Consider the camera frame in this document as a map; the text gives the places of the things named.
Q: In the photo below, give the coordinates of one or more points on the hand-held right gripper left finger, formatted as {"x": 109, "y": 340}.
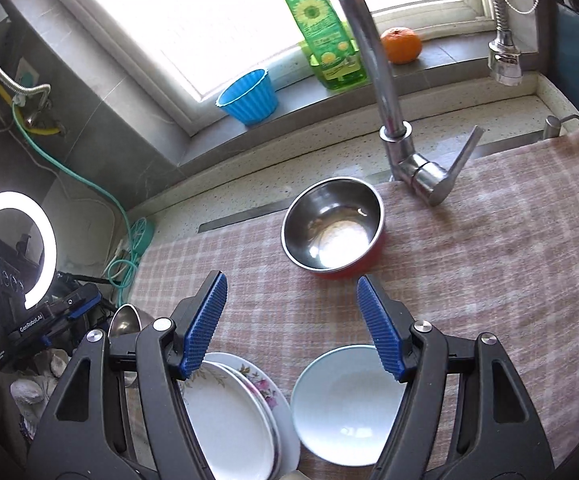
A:
{"x": 204, "y": 325}

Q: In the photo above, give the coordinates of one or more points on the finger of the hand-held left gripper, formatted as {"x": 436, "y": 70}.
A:
{"x": 84, "y": 300}

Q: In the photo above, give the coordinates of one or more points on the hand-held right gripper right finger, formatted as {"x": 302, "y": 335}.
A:
{"x": 379, "y": 330}

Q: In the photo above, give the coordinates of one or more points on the large steel bowl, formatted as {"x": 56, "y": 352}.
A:
{"x": 124, "y": 320}

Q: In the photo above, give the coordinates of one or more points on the pink floral plate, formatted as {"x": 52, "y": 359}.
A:
{"x": 262, "y": 387}
{"x": 289, "y": 435}

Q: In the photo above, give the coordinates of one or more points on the white ceramic bowl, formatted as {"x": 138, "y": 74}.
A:
{"x": 339, "y": 410}

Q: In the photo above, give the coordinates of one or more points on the white plate grey floral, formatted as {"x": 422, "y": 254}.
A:
{"x": 229, "y": 420}

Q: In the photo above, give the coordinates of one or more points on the small red steel bowl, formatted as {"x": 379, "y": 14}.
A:
{"x": 329, "y": 230}

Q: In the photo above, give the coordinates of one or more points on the person's left hand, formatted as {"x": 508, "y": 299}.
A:
{"x": 34, "y": 390}

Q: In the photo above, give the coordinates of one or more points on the pink plaid cloth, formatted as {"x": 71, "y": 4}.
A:
{"x": 494, "y": 260}

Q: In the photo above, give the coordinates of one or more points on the blue silicone cup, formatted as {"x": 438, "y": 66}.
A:
{"x": 249, "y": 100}

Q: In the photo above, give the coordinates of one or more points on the metal sink fitting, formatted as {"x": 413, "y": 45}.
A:
{"x": 562, "y": 125}

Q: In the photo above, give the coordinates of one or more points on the orange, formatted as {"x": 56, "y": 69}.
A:
{"x": 402, "y": 45}

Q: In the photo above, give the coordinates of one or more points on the chrome faucet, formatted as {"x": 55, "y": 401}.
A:
{"x": 369, "y": 35}

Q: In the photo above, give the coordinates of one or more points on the white framed window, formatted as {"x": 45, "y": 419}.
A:
{"x": 169, "y": 10}

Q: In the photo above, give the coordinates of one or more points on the green dish soap bottle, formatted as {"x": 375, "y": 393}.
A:
{"x": 324, "y": 25}

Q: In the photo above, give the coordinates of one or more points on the wall outlet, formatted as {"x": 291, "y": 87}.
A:
{"x": 29, "y": 77}

